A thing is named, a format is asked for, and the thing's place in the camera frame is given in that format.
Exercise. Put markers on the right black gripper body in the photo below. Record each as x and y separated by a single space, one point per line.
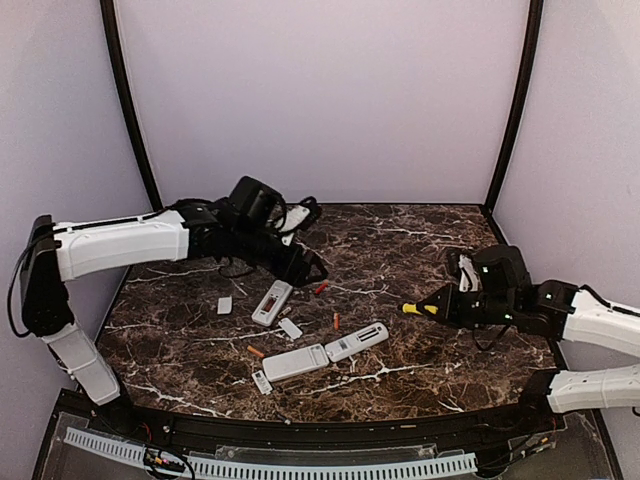
466 314

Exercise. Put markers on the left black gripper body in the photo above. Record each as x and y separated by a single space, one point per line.
282 269

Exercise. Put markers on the red battery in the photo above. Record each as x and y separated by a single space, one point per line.
321 287

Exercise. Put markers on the yellow handled screwdriver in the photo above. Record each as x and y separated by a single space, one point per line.
419 308

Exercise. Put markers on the white remote with display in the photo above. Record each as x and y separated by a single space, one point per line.
272 303

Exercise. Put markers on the small white battery cover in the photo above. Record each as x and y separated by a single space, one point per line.
224 305

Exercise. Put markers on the white remote control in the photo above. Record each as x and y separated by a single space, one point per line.
296 362
356 342

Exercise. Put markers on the orange AAA battery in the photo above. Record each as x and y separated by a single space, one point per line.
255 352

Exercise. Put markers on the white battery compartment cover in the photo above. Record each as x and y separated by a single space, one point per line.
262 382

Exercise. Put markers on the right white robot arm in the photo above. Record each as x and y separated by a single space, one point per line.
495 289

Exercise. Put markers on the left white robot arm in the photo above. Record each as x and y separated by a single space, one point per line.
252 224

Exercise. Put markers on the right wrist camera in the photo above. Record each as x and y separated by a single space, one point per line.
460 265

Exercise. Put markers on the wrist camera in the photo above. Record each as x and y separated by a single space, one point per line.
460 265
297 218

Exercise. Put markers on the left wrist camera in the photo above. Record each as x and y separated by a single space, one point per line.
297 218

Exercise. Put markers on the black front table rail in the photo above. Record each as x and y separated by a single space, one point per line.
490 429

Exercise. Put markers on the white slotted cable duct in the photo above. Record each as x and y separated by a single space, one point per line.
230 462

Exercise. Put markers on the right black frame post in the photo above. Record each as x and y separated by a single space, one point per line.
520 93

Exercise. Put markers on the black frame post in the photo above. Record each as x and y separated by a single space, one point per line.
126 101
520 93

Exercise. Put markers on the left black frame post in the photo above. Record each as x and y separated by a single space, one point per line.
126 101

